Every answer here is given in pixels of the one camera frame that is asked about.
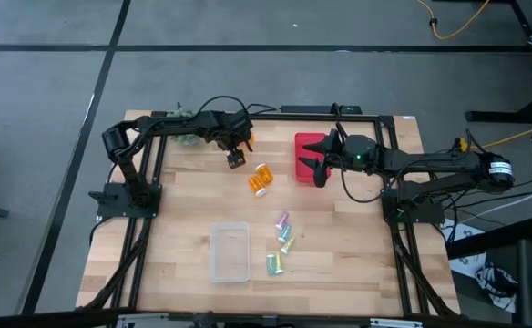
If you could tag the black aluminium table frame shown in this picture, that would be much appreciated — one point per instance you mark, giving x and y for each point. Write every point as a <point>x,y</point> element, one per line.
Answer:
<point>293,117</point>

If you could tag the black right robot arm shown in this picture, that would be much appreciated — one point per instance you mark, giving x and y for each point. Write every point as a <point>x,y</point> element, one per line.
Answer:
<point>430,161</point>

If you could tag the teal small pill bottle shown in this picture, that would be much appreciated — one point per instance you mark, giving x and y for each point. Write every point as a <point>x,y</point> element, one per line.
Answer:
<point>284,234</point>

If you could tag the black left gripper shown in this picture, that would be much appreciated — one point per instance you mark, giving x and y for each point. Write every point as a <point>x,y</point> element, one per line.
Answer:
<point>232,127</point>

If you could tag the green small pill bottle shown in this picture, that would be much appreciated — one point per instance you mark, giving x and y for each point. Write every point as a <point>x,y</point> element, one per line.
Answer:
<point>271,265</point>

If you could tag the green fuzzy object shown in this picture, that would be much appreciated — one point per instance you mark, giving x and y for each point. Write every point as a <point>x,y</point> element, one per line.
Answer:
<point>186,139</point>

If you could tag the black crossbar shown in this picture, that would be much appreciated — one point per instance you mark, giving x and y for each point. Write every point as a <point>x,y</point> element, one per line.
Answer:
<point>43,317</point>

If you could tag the red plastic bin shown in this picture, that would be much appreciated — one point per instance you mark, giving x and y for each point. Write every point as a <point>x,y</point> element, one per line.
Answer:
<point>303,177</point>

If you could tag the white printed paper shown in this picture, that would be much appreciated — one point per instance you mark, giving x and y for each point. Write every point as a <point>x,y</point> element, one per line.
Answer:
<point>464,248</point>

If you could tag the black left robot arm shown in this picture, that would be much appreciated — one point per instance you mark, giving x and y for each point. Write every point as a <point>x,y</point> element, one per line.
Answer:
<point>170,127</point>

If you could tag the black white patterned bag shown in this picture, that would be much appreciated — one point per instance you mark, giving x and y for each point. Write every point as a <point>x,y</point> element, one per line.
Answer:
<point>496,284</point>

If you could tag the orange pill bottle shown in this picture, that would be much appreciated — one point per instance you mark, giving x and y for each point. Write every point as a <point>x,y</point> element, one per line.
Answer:
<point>256,184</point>
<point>265,174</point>
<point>251,136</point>

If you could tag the clear plastic bin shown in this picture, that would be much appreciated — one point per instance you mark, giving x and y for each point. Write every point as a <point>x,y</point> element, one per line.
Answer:
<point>229,253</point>

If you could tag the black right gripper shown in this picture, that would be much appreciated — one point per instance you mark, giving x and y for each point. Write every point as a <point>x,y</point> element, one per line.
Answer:
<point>359,152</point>

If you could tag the yellow small pill bottle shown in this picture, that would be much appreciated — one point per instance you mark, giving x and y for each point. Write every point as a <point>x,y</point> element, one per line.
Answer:
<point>279,263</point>

